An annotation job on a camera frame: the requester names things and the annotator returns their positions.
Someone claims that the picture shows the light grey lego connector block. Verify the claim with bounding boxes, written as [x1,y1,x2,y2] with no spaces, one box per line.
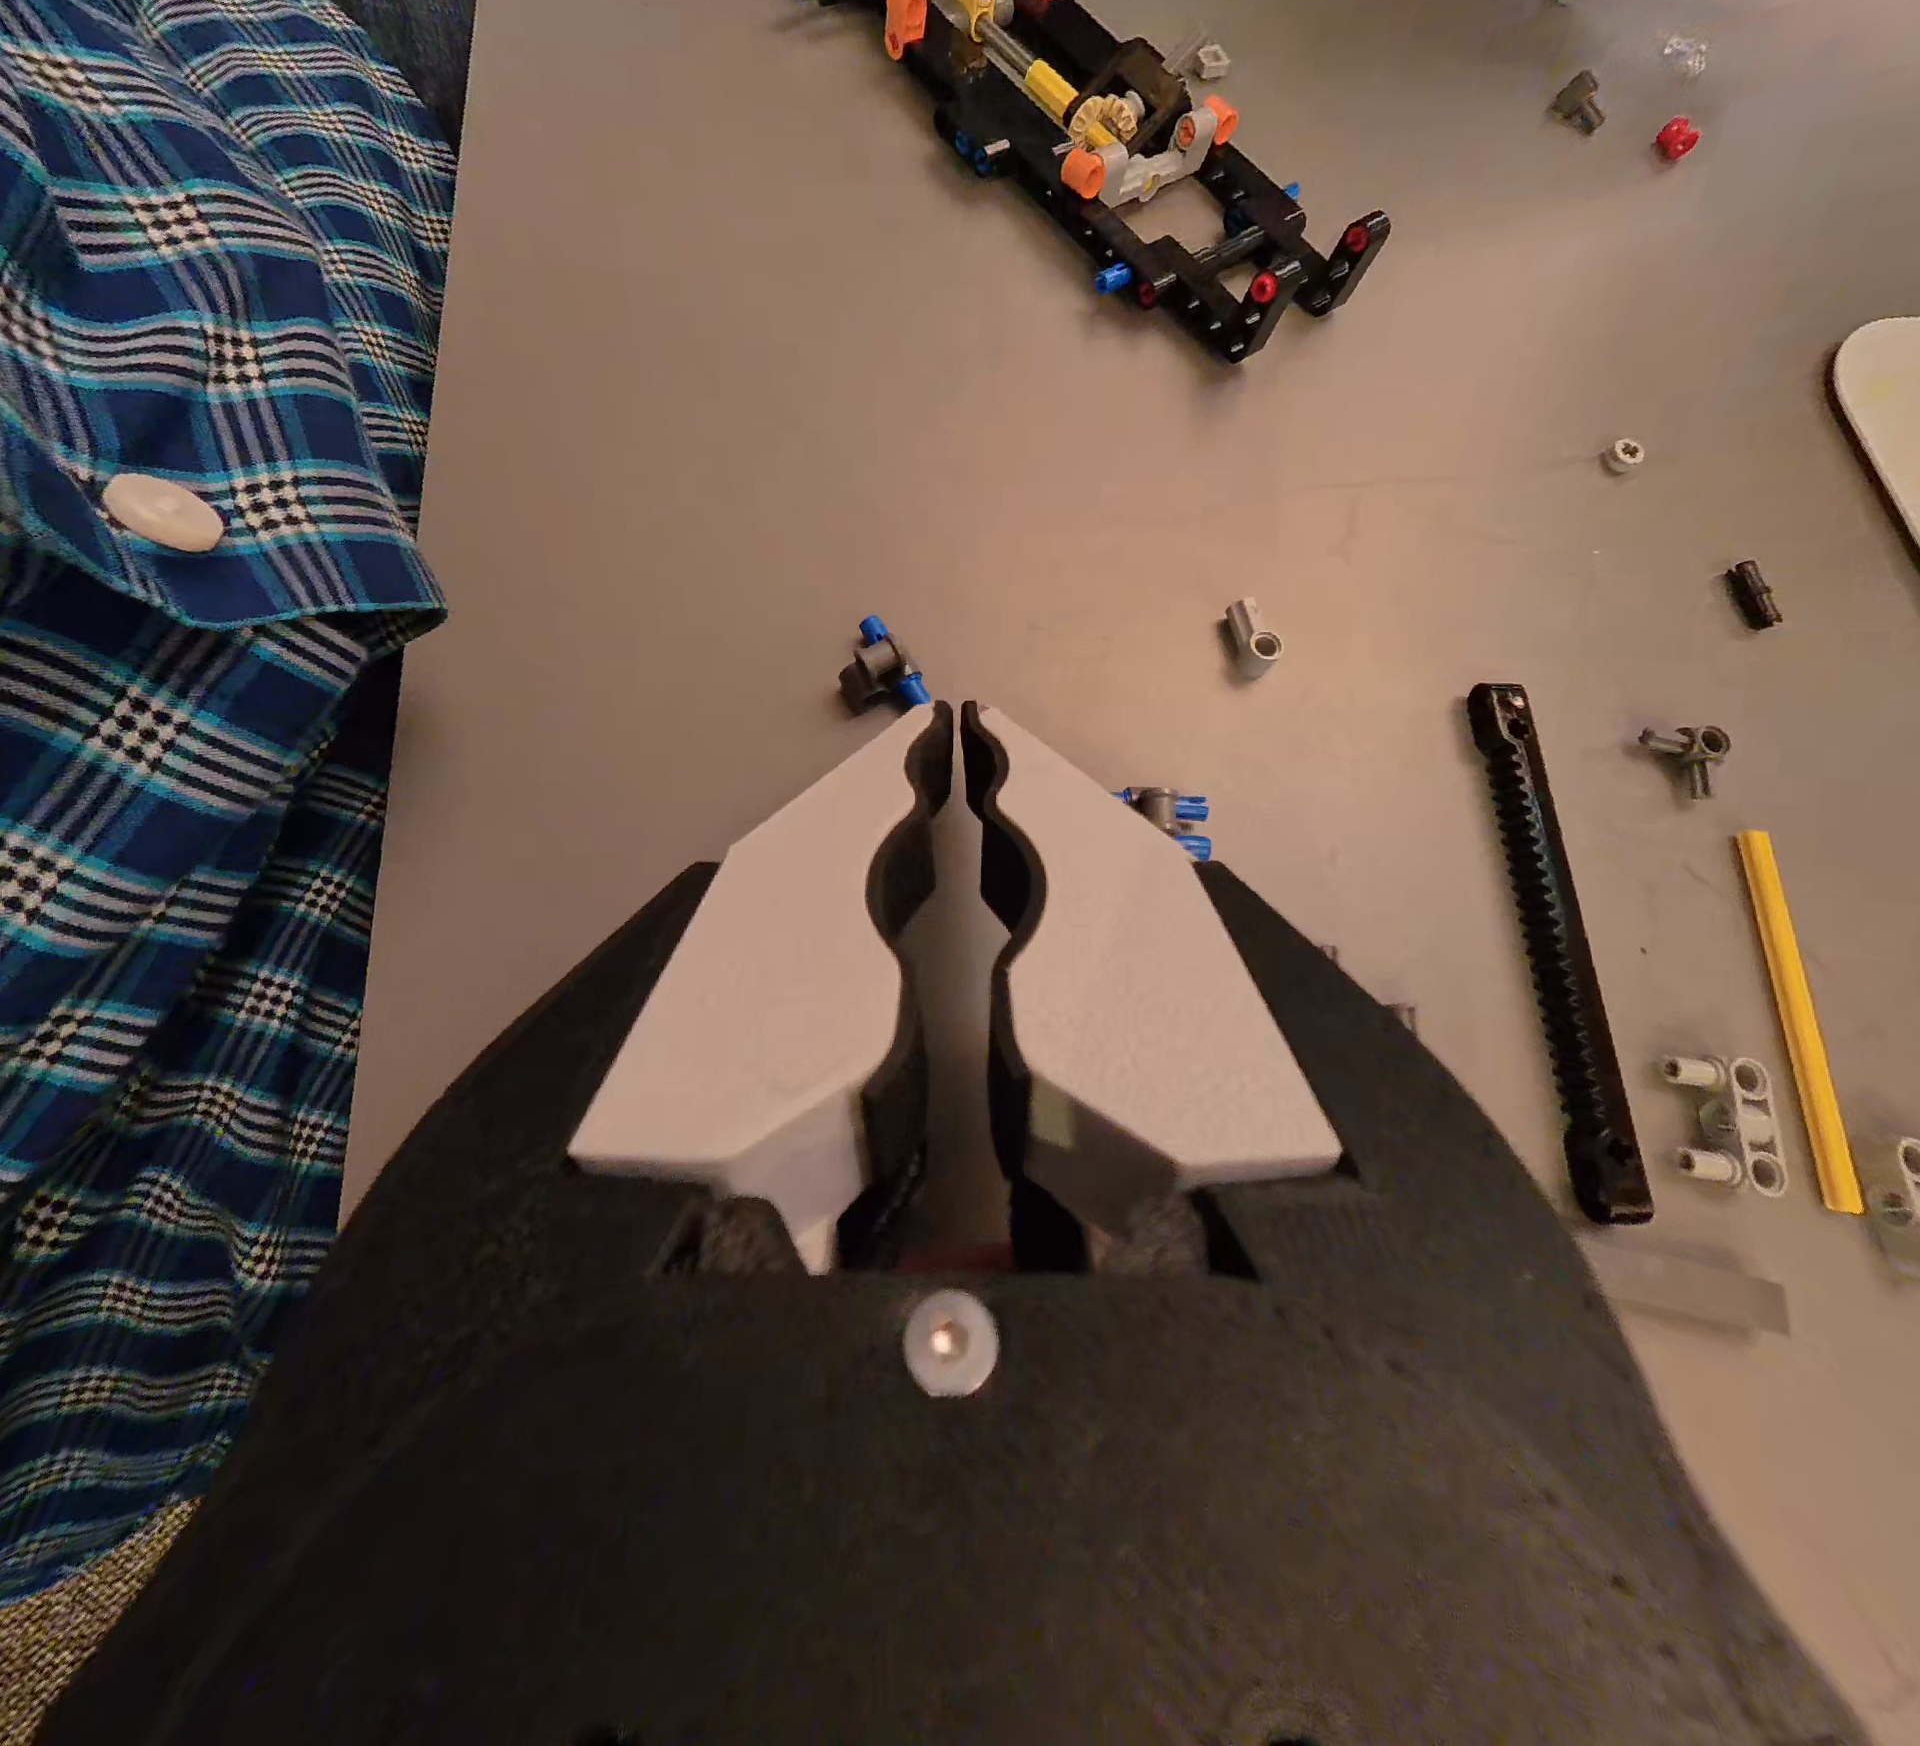
[1860,1133,1920,1275]

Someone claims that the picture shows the grey connector with blue pins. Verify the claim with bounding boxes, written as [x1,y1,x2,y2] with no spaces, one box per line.
[1116,786,1213,865]

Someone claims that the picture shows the yellow lego axle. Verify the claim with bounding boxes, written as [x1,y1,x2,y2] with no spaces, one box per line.
[1733,828,1865,1216]

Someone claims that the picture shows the grey connector with blue pin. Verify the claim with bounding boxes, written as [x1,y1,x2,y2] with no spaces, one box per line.
[840,616,936,715]

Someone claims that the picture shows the blue plaid shirt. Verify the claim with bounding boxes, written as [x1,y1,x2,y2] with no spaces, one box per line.
[0,0,459,1605]

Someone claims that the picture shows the dark grey cross connector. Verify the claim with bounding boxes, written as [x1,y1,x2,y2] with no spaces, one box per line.
[1637,721,1733,803]

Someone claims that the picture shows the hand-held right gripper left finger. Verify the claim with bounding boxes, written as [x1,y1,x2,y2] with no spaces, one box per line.
[565,700,962,1277]

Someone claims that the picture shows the light grey connector with pins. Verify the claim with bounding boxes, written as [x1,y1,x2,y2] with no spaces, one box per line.
[1655,1051,1789,1199]

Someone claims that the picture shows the black lego rack beam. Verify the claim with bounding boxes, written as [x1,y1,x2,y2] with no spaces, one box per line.
[1464,680,1655,1225]

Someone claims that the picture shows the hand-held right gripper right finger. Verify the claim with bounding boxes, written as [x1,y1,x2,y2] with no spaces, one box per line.
[960,700,1346,1275]

